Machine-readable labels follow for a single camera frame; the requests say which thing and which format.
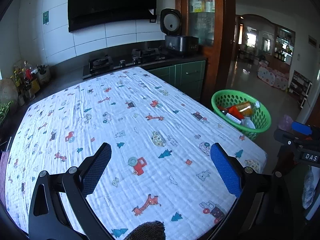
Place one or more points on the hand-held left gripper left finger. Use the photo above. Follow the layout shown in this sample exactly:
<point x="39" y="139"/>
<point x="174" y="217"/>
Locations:
<point x="96" y="170"/>

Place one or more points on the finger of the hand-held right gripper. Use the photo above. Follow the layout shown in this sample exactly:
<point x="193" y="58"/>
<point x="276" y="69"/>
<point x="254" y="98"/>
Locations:
<point x="301" y="127"/>
<point x="282" y="135"/>

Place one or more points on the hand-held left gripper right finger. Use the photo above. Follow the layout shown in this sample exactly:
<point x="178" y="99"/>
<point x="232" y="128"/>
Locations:
<point x="225" y="170"/>

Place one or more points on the green plastic basket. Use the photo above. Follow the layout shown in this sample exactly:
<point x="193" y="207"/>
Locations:
<point x="260" y="127"/>

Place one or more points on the white plastic lid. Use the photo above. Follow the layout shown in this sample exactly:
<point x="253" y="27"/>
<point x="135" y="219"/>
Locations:
<point x="248" y="123"/>

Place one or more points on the bottle with red yellow label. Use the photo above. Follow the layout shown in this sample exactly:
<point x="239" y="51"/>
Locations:
<point x="243" y="107"/>

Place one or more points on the pink plastic bag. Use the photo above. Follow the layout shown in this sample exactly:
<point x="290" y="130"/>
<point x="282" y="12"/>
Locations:
<point x="285" y="122"/>

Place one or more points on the shoe rack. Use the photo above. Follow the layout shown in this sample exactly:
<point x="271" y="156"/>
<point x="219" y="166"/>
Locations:
<point x="300" y="87"/>

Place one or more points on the printed white tablecloth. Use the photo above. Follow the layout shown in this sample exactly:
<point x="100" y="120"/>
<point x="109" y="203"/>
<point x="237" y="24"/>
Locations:
<point x="125" y="120"/>

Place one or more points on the dark fuzzy cloth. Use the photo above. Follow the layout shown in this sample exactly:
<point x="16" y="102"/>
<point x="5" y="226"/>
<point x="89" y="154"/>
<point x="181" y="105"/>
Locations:
<point x="147" y="231"/>

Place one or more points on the display shelf with bottles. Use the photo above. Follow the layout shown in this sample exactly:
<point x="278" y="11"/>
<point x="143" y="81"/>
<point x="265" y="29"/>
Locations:
<point x="283" y="47"/>

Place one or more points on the green kitchen cabinet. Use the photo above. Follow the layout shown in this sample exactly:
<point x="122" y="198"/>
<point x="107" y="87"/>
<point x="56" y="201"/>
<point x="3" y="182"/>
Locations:
<point x="185" y="76"/>

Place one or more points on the bowl of green vegetables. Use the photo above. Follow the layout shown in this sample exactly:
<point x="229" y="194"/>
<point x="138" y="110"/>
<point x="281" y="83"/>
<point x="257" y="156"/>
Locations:
<point x="5" y="108"/>

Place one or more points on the wooden glass door cabinet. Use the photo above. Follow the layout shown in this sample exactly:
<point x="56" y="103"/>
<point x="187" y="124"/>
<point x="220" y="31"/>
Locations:
<point x="217" y="42"/>

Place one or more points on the black gas stove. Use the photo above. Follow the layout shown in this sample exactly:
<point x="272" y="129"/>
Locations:
<point x="125" y="60"/>

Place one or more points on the cluster of seasoning bottles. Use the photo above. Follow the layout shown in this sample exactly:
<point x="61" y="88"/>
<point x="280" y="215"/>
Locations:
<point x="28" y="77"/>

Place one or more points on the round wooden chopping block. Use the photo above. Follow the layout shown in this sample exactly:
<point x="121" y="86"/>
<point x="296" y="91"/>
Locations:
<point x="7" y="92"/>

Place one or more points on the black rice cooker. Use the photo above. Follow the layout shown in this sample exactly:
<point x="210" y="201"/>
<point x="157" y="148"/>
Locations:
<point x="180" y="40"/>

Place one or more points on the black range hood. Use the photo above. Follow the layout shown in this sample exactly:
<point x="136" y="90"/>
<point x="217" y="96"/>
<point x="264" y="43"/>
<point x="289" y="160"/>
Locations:
<point x="110" y="2"/>

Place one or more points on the wall socket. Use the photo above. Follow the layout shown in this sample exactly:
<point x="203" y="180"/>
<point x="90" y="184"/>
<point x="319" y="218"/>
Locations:
<point x="153" y="20"/>

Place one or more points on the green wall hook sticker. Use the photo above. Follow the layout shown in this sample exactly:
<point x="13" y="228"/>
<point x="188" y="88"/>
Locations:
<point x="45" y="17"/>

